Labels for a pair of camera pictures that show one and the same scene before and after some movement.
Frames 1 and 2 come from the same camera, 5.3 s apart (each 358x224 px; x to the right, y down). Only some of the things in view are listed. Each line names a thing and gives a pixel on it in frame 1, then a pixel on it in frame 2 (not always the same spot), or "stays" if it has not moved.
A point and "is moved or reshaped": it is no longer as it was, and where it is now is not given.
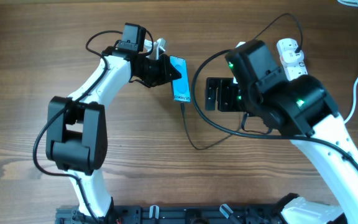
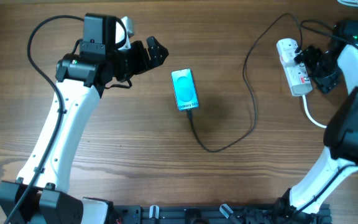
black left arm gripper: x=165 y=68 -> x=142 y=62
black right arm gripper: x=227 y=86 -> x=307 y=56
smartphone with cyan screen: x=181 y=86 is moved or reshaped
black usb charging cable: x=241 y=127 -> x=246 y=81
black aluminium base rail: x=244 y=214 stays
